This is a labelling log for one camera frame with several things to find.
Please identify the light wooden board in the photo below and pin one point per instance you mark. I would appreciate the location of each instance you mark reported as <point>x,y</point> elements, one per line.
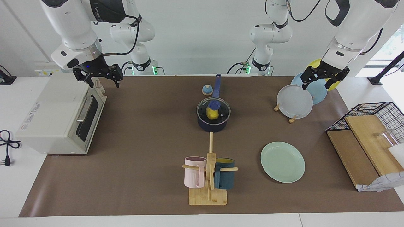
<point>372,142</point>

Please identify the dark blue pot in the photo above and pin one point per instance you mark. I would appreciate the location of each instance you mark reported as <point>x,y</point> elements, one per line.
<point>213,126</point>

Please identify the brown table mat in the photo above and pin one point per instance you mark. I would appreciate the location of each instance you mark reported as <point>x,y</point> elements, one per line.
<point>142,176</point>

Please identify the translucent white plate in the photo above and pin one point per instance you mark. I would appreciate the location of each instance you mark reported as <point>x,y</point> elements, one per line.
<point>293,102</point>

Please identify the white checked cloth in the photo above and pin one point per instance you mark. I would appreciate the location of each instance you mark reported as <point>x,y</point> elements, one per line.
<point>385,183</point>

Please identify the brown wooden board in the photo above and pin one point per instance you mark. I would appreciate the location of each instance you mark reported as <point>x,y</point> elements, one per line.
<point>353,157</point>

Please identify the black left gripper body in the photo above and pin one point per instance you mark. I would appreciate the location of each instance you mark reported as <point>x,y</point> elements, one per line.
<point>326,71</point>

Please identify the dark teal mug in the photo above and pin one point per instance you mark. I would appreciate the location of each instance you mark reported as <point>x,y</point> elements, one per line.
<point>225,179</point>

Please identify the glass lid with blue knob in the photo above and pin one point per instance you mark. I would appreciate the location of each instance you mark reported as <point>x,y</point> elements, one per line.
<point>224,112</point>

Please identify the white toaster oven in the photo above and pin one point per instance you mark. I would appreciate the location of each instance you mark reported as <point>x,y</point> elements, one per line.
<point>50,119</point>

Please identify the yellow plate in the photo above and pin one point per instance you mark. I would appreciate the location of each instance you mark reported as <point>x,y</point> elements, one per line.
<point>314,64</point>

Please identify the light blue plate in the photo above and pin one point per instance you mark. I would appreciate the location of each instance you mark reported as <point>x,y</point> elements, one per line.
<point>317,93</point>

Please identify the pink mug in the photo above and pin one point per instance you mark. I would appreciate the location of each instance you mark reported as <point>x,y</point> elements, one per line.
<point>193,176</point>

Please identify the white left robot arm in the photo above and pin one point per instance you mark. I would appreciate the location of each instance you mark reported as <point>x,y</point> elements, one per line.
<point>359,25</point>

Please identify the black clamp mount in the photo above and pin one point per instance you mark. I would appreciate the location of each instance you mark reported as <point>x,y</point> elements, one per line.
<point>8,80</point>

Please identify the light green plate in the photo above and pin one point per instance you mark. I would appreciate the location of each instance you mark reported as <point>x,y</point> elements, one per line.
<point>282,162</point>

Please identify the clear glass cup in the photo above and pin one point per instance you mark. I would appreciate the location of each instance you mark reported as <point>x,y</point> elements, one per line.
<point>389,137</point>

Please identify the white container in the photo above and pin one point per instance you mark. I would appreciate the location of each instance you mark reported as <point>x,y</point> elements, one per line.
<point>398,154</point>

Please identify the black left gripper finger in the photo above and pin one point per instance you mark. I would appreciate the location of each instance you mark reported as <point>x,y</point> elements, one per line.
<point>339,77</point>
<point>311,75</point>

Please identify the small blue wooden bell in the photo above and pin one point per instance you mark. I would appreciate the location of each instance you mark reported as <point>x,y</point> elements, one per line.
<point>207,91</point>

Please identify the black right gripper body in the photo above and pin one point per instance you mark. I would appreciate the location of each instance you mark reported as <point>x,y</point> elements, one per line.
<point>93,67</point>

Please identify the wooden mug rack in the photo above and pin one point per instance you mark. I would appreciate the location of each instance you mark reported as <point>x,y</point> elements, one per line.
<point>208,197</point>

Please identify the white power strip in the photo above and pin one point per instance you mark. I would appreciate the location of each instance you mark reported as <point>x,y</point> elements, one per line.
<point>42,72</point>

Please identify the yellow potato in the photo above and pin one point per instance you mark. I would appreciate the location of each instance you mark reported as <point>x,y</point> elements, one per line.
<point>212,115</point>

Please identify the black camera stand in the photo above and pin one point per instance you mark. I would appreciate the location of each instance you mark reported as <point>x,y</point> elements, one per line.
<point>375,80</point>

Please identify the wooden plate rack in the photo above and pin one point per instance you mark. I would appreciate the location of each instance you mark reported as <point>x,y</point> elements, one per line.
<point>292,119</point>

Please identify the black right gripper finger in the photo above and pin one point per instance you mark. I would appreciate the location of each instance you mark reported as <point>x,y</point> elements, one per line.
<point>86,79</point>
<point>116,73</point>

